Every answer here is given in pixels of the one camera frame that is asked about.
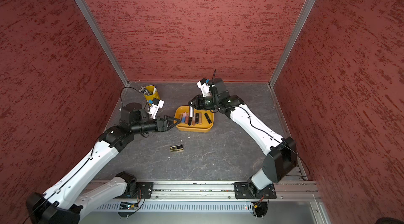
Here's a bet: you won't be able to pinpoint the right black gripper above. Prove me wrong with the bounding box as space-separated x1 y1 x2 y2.
189 94 220 109

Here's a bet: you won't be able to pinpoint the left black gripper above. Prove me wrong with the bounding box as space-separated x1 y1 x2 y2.
132 116 181 135

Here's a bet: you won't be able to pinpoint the pink blue gradient lipstick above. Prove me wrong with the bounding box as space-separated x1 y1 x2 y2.
181 112 187 123

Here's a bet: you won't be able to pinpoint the gold black square lipstick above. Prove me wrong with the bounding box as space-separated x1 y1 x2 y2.
170 144 184 152

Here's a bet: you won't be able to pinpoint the yellow plastic storage box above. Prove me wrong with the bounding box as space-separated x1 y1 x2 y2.
175 106 214 133

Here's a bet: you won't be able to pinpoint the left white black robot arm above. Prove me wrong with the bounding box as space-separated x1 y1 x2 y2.
26 103 181 224

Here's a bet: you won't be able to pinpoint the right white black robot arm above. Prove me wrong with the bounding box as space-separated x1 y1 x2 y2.
188 78 297 194

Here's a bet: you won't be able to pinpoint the yellow metal pen cup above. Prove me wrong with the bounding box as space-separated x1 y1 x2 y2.
145 85 161 101

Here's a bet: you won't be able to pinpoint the pens in yellow cup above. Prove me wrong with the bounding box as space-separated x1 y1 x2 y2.
138 86 153 96

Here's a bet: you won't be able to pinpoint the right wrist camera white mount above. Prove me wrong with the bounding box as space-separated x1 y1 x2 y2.
197 78 212 98

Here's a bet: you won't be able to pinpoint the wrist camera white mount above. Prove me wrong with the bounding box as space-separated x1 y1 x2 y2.
197 78 212 98
148 98 164 119

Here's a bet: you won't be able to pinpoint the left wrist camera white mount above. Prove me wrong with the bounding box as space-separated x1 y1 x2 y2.
148 98 164 119

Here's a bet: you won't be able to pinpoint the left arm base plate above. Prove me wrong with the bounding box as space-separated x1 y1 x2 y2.
119 182 154 199

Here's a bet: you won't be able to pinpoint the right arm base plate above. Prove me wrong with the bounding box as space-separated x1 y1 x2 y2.
233 182 277 200

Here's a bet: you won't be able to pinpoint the aluminium front rail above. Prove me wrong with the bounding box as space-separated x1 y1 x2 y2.
134 180 322 202

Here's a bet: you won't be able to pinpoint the left aluminium corner post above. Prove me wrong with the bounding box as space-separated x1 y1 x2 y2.
74 0 129 86

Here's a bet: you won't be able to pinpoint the aluminium corner post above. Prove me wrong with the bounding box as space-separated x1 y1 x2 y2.
74 0 129 86
269 0 316 89

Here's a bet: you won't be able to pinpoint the right aluminium corner post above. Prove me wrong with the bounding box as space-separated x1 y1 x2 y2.
269 0 316 89

